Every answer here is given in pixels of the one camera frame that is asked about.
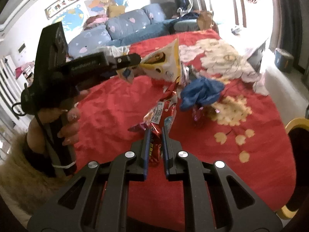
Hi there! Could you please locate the blue sofa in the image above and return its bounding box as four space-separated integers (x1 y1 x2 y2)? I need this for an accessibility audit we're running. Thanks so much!
68 2 199 59

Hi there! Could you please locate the red floral blanket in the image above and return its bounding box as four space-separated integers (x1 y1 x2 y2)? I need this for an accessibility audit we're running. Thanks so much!
72 28 297 231

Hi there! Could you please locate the yellow cushion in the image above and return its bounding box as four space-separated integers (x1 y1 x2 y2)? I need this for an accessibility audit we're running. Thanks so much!
108 5 126 18

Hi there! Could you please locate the blue glove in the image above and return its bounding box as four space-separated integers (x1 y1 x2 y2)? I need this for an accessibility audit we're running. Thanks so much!
180 77 225 111

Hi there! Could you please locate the red snack wrapper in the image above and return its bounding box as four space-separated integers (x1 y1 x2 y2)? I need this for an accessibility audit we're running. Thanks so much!
128 81 178 166

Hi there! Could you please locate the brown paper bag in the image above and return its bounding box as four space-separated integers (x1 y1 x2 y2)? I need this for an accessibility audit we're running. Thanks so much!
197 10 214 30

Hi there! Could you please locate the yellow white snack bag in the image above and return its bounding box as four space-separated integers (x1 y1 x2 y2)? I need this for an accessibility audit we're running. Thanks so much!
139 39 181 82

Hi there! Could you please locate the world map poster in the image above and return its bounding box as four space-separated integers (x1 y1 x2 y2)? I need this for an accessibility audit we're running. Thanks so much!
48 0 128 33

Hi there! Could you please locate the left hand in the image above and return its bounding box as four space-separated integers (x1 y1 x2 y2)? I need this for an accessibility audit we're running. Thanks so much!
25 89 91 154

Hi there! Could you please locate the yellow rim trash bin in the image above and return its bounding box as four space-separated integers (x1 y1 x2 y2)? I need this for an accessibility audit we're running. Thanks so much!
277 118 308 220

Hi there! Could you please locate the fuzzy beige sleeve forearm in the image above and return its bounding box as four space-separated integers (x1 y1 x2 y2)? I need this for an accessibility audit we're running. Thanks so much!
1 134 71 215

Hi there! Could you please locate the light grey cloth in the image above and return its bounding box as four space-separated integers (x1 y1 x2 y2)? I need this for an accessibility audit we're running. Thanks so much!
96 45 130 58

